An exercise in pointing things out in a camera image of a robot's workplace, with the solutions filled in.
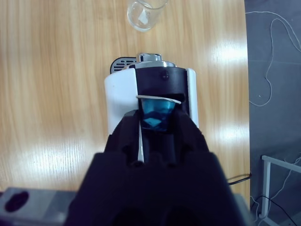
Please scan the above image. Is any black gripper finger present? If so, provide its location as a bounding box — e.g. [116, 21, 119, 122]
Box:
[164, 109, 212, 165]
[103, 110, 144, 165]

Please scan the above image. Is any blue coffee capsule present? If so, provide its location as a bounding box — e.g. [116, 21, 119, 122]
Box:
[136, 95, 182, 133]

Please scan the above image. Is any clear glass cup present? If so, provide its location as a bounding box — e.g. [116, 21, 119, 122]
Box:
[127, 0, 169, 32]

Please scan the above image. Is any white capsule coffee machine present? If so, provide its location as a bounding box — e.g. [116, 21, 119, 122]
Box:
[104, 53, 200, 137]

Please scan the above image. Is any metal drip tray grate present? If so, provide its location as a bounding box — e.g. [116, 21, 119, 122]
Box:
[110, 56, 138, 74]

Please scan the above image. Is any black machine power cable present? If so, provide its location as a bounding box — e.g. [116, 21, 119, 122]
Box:
[227, 173, 252, 186]

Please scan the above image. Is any white metal frame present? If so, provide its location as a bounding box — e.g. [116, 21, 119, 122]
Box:
[257, 155, 301, 218]

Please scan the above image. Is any white floor cable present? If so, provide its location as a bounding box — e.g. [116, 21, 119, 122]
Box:
[246, 10, 301, 106]

